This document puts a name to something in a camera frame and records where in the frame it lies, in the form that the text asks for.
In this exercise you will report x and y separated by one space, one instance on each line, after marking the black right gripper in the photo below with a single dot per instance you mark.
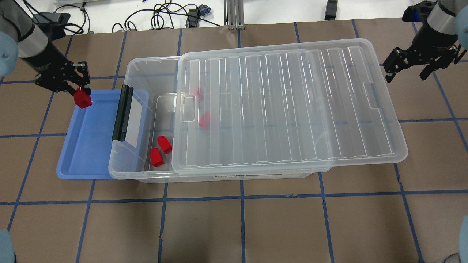
428 37

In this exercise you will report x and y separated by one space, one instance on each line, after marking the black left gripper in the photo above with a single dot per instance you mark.
43 62

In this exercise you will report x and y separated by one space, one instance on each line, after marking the red block with round peg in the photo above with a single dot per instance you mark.
82 99

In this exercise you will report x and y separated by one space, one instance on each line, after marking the clear plastic box lid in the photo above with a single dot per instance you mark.
342 81

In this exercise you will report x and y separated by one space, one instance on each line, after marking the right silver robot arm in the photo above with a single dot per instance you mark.
445 16

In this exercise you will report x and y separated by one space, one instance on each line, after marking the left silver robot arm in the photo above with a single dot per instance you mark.
22 39

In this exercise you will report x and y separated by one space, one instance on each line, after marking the clear plastic storage box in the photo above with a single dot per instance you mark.
254 131

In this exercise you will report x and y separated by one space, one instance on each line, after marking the red block in box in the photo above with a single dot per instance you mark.
204 121
156 157
197 92
164 144

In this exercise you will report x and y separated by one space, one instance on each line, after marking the blue plastic tray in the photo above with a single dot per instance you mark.
89 151

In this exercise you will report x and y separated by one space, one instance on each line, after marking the black power adapter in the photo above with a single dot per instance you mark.
331 10

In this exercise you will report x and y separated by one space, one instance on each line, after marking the black box latch handle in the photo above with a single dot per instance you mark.
123 113

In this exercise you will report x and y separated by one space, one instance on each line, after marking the aluminium frame post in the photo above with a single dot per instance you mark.
234 14

